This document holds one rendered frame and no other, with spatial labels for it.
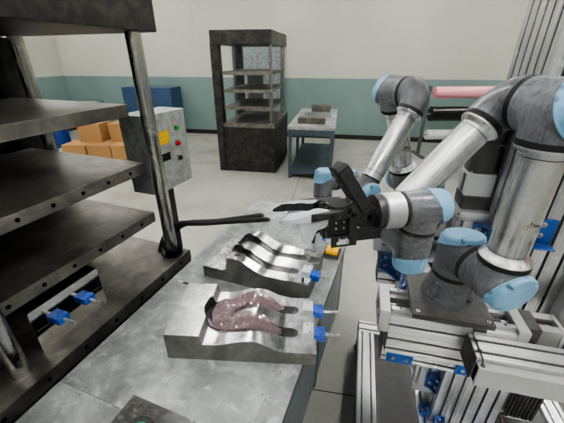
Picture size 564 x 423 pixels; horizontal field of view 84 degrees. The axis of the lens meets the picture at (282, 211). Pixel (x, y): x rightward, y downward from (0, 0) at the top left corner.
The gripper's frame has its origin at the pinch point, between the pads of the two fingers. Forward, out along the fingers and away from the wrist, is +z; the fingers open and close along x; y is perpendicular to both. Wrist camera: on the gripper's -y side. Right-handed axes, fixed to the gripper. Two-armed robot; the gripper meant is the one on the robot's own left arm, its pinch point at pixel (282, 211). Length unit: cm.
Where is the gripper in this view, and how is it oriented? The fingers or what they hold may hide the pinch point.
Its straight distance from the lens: 59.4
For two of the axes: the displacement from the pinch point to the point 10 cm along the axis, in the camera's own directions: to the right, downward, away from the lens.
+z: -9.8, 1.0, -1.9
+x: -2.1, -3.1, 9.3
